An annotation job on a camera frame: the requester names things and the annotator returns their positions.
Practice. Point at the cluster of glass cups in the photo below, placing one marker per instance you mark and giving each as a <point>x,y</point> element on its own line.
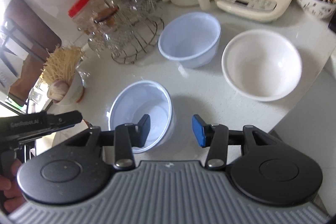
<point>123,16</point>

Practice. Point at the white bowl with garlic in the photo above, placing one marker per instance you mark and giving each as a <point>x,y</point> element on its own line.
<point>72,94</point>

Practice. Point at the white ceramic bowl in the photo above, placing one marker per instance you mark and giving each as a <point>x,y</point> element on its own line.
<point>262,64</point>

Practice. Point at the white kettle base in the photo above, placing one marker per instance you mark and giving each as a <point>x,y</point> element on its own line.
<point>252,3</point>

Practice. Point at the brown wooden chair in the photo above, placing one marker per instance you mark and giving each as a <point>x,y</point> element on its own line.
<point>34,27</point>

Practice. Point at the person's left hand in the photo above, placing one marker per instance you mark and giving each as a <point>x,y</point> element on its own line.
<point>10,192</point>

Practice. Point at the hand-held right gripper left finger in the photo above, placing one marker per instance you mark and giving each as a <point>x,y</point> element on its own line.
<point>143,132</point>

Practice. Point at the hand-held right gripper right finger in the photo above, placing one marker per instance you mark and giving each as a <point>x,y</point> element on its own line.
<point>199,132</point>

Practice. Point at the pale blue plastic bowl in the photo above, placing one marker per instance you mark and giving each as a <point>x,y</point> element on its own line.
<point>189,39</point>
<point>147,98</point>

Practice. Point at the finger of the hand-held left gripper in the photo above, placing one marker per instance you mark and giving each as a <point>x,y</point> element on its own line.
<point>68,117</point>
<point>50,132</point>

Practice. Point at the red lid plastic jar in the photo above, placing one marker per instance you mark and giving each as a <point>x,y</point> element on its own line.
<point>84,16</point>

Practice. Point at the garlic bulb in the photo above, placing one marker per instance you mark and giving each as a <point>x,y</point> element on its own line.
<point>58,90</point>

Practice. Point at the bundle of dried noodles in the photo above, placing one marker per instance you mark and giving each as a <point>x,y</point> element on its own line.
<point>63,64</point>

